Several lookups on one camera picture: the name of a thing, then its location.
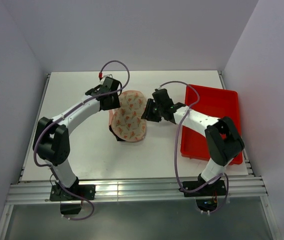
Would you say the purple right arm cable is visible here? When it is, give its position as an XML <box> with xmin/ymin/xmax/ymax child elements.
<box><xmin>156</xmin><ymin>80</ymin><xmax>230</xmax><ymax>216</ymax></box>

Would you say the aluminium rail frame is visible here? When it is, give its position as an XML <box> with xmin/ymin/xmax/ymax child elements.
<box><xmin>0</xmin><ymin>70</ymin><xmax>282</xmax><ymax>240</ymax></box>

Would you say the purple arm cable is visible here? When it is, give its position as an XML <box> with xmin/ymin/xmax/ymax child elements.
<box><xmin>33</xmin><ymin>59</ymin><xmax>130</xmax><ymax>222</ymax></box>
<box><xmin>156</xmin><ymin>80</ymin><xmax>230</xmax><ymax>216</ymax></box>

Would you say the black bra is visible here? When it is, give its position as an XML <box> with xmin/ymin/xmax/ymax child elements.
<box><xmin>109</xmin><ymin>125</ymin><xmax>125</xmax><ymax>142</ymax></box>

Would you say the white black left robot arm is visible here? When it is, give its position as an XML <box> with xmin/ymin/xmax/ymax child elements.
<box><xmin>32</xmin><ymin>76</ymin><xmax>123</xmax><ymax>200</ymax></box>

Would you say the red plastic tray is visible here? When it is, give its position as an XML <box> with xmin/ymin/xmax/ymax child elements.
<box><xmin>180</xmin><ymin>85</ymin><xmax>242</xmax><ymax>161</ymax></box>

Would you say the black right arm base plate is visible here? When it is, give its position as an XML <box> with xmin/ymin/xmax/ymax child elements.
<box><xmin>179</xmin><ymin>179</ymin><xmax>227</xmax><ymax>197</ymax></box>

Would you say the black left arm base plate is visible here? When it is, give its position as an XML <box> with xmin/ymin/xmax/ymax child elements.
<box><xmin>49</xmin><ymin>184</ymin><xmax>96</xmax><ymax>221</ymax></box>

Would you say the pink mesh laundry bag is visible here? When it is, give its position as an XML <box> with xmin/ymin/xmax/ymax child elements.
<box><xmin>108</xmin><ymin>90</ymin><xmax>147</xmax><ymax>143</ymax></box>

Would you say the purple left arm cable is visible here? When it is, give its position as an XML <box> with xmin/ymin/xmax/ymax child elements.
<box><xmin>33</xmin><ymin>59</ymin><xmax>130</xmax><ymax>222</ymax></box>

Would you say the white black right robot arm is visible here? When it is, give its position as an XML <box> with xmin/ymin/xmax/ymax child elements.
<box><xmin>141</xmin><ymin>88</ymin><xmax>245</xmax><ymax>195</ymax></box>

